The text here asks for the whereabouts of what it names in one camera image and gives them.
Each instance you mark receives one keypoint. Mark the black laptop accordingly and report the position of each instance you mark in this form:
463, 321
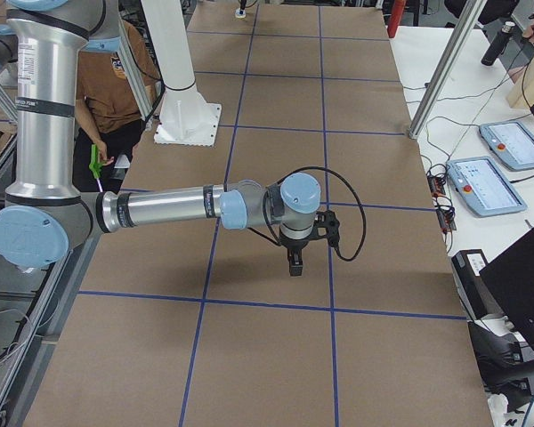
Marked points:
510, 280

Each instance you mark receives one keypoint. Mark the aluminium frame post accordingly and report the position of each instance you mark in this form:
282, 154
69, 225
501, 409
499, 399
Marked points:
454, 46

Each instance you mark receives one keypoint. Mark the green handled tool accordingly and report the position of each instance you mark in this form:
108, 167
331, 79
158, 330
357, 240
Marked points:
95, 166

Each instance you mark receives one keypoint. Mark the near blue teach pendant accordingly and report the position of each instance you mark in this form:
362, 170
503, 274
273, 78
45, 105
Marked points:
483, 187

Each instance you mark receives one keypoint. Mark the black water bottle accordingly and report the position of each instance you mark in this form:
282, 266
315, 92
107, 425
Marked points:
498, 44

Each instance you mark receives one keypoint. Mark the blue teach pendant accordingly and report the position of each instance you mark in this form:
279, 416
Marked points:
483, 187
511, 142

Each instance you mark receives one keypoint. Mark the person in brown shirt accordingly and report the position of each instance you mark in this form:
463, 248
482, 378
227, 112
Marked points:
108, 116

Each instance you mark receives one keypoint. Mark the white camera stand pillar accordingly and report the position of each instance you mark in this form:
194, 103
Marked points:
185, 117

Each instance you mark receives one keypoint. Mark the blue and cream bell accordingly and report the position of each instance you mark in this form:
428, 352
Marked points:
240, 14

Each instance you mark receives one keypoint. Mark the red cylinder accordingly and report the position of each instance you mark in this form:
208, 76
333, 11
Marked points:
394, 21

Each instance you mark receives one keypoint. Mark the far blue teach pendant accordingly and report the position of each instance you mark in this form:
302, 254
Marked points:
511, 142

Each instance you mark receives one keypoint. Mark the black box with label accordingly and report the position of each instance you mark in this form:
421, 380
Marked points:
467, 264

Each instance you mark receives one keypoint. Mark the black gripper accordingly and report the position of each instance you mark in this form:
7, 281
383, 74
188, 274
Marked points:
295, 245

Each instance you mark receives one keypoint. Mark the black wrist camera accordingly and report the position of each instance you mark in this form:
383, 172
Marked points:
326, 226

